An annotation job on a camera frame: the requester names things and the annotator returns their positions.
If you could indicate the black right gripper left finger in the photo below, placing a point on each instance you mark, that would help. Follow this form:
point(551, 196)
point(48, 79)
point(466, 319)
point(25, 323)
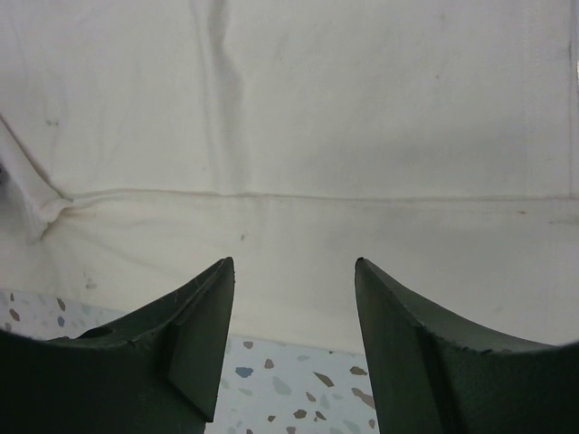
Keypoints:
point(154, 370)

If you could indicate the cream white t-shirt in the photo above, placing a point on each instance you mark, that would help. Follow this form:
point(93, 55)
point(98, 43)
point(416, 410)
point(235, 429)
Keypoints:
point(145, 140)

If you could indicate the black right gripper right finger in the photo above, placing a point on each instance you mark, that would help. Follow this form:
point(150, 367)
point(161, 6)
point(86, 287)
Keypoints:
point(433, 371)

